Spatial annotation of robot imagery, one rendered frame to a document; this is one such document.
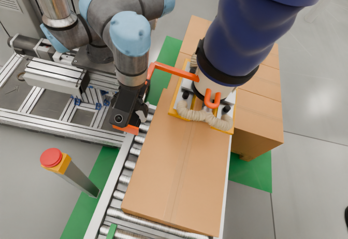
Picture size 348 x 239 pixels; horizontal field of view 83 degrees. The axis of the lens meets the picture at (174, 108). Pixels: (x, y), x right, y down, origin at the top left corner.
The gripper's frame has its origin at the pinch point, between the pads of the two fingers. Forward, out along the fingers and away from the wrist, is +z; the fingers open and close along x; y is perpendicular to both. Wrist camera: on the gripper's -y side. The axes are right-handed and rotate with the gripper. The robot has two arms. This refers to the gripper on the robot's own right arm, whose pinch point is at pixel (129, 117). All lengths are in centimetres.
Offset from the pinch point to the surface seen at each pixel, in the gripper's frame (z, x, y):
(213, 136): 26.8, -36.7, 16.0
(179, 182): 26.3, -25.1, -9.8
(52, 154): 16.6, 23.5, -15.3
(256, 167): 123, -114, 45
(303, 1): -39, -32, 21
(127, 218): 66, -8, -28
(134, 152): 66, 1, 8
